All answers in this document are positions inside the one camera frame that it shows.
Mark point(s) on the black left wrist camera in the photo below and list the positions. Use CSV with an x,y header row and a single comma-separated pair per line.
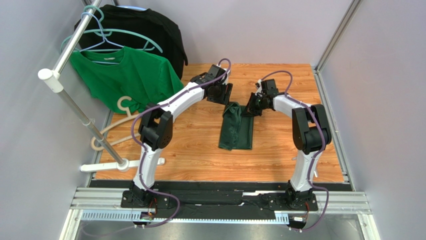
x,y
215,72

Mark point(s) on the black t-shirt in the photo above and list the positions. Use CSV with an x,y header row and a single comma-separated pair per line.
x,y
151,24

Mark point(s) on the dark green cloth napkin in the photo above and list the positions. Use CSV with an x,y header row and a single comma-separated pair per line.
x,y
237,128

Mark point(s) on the aluminium frame rail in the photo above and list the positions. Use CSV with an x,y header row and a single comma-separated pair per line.
x,y
105,204

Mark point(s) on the light blue wire hanger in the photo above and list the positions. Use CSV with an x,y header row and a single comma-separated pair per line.
x,y
102,33

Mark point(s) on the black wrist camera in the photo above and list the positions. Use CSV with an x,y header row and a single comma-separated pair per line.
x,y
268,87
215,72

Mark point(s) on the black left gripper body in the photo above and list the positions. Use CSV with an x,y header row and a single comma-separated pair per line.
x,y
220,96

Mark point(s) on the bright green t-shirt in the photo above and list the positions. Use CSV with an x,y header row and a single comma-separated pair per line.
x,y
142,76

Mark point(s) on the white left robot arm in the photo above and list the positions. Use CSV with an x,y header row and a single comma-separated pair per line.
x,y
156,129

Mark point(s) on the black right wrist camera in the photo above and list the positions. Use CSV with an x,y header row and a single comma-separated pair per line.
x,y
268,87

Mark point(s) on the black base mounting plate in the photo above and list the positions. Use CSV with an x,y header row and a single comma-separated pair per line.
x,y
274,201

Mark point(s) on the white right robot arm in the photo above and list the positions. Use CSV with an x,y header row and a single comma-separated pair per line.
x,y
311,133

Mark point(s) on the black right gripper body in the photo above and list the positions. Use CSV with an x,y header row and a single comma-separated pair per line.
x,y
253,106

